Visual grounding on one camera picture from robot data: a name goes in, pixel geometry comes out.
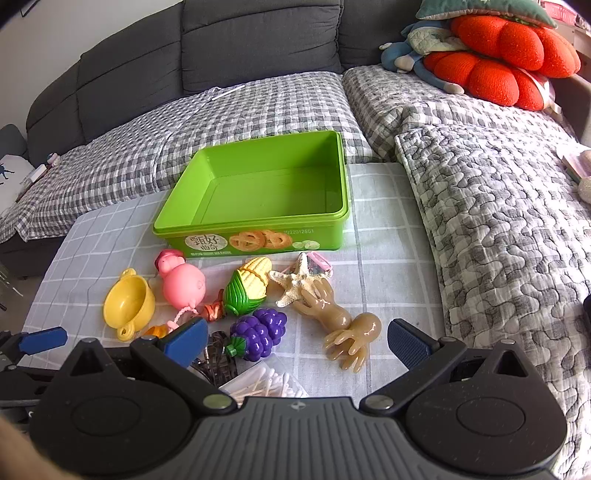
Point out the grey checkered blanket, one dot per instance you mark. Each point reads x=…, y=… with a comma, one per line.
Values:
x=231, y=115
x=392, y=92

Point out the beige furniture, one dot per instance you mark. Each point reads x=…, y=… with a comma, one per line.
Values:
x=575, y=101

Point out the dark hair claw clip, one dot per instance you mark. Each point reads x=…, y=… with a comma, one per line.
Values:
x=219, y=364

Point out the purple toy grapes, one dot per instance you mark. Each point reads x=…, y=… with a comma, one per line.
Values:
x=258, y=330

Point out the green plastic box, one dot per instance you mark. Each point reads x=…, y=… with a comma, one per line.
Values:
x=258, y=184

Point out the white stick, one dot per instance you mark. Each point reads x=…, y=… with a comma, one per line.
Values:
x=226, y=93

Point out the yellow toy pot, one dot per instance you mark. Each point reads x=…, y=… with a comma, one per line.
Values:
x=127, y=304

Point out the white starfish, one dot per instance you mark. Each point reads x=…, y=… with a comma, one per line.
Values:
x=295, y=284

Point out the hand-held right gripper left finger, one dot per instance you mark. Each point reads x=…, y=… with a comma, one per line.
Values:
x=184, y=342

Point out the white pillow with blue figure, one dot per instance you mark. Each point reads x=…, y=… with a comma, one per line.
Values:
x=9, y=180

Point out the small orange striped toy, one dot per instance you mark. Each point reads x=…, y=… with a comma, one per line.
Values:
x=213, y=311

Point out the small pink toy case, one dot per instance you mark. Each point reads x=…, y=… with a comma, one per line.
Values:
x=322, y=265

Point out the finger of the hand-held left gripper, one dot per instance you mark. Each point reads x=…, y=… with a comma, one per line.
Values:
x=44, y=339

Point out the toy corn cob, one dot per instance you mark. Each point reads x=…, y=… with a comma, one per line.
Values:
x=244, y=290

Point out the stack of books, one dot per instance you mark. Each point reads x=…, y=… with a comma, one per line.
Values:
x=575, y=164

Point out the clear cotton swab box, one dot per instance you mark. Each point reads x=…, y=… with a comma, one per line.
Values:
x=263, y=383

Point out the blue plush monkey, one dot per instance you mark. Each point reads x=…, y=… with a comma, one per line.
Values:
x=397, y=55

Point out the pink pig toy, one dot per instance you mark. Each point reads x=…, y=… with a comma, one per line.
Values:
x=184, y=284

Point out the pale grid tablecloth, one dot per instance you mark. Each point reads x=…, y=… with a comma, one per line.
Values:
x=383, y=221

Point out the tan rubber hand toy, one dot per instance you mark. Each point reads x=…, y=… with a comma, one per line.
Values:
x=330, y=316
x=362, y=332

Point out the dark grey sofa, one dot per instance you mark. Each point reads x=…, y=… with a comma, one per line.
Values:
x=258, y=37

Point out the small white bottle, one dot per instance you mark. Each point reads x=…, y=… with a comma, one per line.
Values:
x=36, y=173

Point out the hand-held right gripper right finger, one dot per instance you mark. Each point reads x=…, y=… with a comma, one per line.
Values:
x=408, y=344

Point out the blue-grey chair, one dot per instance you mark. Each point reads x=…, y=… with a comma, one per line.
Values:
x=11, y=138

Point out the green cushion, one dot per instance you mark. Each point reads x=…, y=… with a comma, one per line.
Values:
x=461, y=7

